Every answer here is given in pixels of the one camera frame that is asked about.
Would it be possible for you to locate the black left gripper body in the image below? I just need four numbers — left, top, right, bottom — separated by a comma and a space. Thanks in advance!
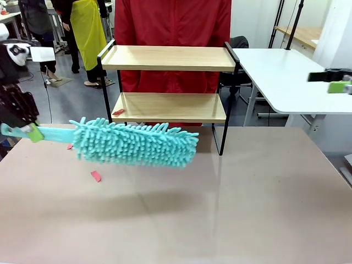
0, 43, 39, 129

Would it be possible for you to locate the teal chenille duster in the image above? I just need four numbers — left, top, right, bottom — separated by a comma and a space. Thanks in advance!
0, 117, 199, 169

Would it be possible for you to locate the large white table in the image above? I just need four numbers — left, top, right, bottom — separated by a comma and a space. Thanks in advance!
232, 48, 352, 135

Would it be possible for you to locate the light wooden table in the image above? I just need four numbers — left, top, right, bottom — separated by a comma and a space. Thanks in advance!
274, 26, 323, 50

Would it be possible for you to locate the black light stand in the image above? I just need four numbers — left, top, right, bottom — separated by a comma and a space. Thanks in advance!
285, 0, 305, 51

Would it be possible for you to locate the black tripod stand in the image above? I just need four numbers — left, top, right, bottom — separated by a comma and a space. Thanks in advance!
268, 0, 285, 49

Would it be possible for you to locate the black chair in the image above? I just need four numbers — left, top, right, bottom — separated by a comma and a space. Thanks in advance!
219, 35, 252, 102

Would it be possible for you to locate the person in yellow apron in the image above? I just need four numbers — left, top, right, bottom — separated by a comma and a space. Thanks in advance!
59, 0, 113, 89

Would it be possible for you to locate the person in red jacket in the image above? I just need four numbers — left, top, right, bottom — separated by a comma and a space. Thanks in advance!
114, 0, 232, 127

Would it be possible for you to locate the black floor cable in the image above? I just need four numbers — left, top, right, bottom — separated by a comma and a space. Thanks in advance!
41, 71, 53, 124

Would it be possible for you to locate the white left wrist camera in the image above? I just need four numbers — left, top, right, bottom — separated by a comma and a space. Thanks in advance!
7, 43, 56, 67

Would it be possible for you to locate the grey metal rail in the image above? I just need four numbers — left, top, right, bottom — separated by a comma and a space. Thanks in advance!
338, 153, 352, 190

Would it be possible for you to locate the black frame wooden shelf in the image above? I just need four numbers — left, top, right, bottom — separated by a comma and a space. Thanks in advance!
96, 39, 240, 156

